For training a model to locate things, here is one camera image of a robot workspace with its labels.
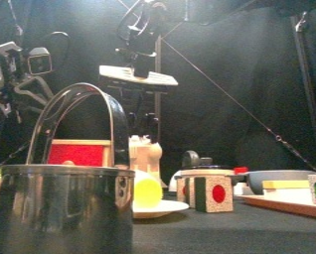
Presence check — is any yellow toy block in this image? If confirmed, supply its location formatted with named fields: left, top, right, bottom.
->
left=260, top=180, right=310, bottom=191

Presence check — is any black frame pole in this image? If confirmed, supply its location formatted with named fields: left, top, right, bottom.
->
left=289, top=11, right=316, bottom=173

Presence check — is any diagonal guy wire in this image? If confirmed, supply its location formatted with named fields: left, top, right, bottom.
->
left=160, top=38, right=316, bottom=173

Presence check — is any stainless steel pot with handle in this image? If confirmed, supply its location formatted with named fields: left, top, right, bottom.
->
left=0, top=81, right=136, bottom=254

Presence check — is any toy sushi cube red dot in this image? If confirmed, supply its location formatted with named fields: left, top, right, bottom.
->
left=175, top=176, right=196, bottom=208
left=192, top=175, right=235, bottom=214

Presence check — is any small red toy piece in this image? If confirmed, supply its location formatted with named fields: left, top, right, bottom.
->
left=232, top=166, right=248, bottom=176

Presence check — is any black lid with knob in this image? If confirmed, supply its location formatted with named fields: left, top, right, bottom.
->
left=180, top=150, right=235, bottom=172

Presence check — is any grey bowl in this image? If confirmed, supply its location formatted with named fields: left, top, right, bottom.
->
left=244, top=169, right=316, bottom=196

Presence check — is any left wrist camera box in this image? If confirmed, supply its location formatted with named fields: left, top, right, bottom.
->
left=26, top=47, right=54, bottom=75

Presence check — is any white plate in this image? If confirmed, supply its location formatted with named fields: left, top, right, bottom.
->
left=131, top=198, right=191, bottom=220

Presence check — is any red box with wooden frame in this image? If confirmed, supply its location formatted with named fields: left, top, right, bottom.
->
left=46, top=138, right=113, bottom=168

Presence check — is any wooden tray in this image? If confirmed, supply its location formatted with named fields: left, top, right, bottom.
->
left=236, top=193, right=316, bottom=220

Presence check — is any yellow lemon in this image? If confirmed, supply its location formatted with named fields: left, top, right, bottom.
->
left=132, top=169, right=164, bottom=209

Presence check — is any white toy block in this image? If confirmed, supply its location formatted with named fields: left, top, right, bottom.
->
left=260, top=188, right=313, bottom=205

